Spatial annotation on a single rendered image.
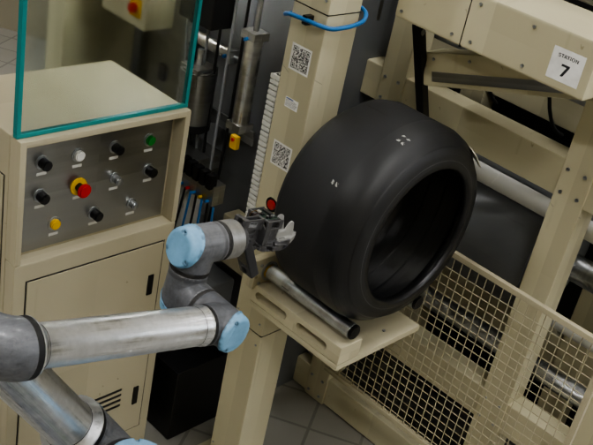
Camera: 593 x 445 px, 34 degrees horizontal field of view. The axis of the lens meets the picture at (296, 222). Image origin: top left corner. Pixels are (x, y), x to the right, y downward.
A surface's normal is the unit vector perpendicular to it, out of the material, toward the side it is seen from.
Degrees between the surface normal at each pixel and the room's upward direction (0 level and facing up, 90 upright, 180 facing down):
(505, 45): 90
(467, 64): 90
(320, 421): 0
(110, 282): 90
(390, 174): 54
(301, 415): 0
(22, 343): 46
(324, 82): 90
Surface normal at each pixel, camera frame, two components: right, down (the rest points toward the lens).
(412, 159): 0.40, -0.22
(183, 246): -0.63, 0.03
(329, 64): 0.69, 0.46
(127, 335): 0.77, -0.11
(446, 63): -0.70, 0.23
